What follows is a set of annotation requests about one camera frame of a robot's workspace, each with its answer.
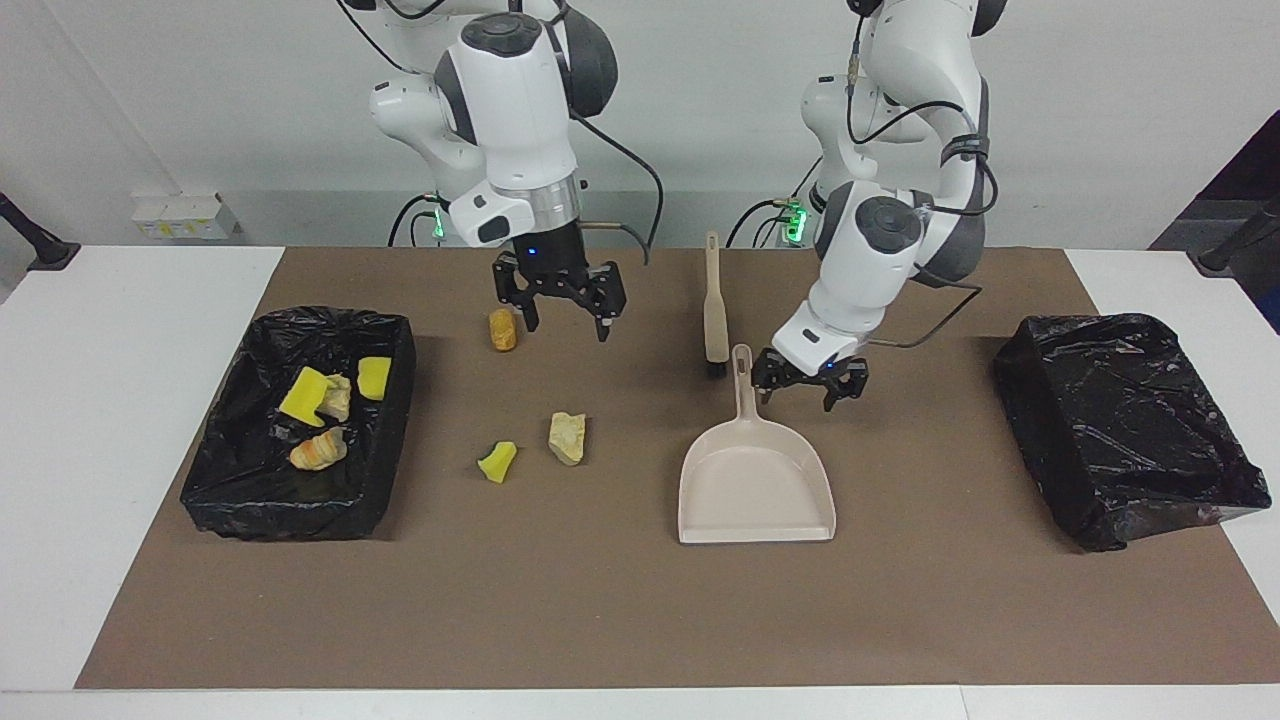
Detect orange striped croissant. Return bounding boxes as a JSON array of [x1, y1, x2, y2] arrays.
[[289, 427, 348, 472]]

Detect brown table mat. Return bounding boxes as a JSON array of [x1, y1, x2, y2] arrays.
[[75, 247, 1280, 691]]

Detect black right arm base cable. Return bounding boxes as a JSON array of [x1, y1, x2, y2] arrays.
[[388, 195, 441, 248]]

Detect black bag lined bin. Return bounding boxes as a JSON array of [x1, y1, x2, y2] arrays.
[[180, 306, 417, 543], [993, 313, 1273, 553]]

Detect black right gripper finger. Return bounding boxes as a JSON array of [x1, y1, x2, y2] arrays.
[[575, 261, 629, 343], [491, 252, 542, 334]]

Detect black left arm base cable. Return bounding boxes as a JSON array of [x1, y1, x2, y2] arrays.
[[727, 198, 801, 248]]

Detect black arm base cable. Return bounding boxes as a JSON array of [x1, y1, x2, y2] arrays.
[[727, 198, 801, 248], [388, 195, 441, 248]]

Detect beige plastic dustpan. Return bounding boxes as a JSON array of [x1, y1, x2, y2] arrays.
[[678, 344, 837, 545]]

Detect small yellow green sponge piece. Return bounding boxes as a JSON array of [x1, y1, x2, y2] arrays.
[[477, 440, 519, 485]]

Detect beige hand brush black bristles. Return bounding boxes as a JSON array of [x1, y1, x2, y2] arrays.
[[703, 231, 731, 379]]

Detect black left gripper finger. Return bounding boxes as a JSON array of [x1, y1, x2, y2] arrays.
[[824, 364, 870, 413], [752, 350, 787, 405]]

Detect white wall socket boxes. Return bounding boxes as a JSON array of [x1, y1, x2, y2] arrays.
[[132, 193, 241, 241]]

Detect black stand leg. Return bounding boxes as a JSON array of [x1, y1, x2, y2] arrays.
[[1197, 195, 1280, 276], [0, 192, 81, 273]]

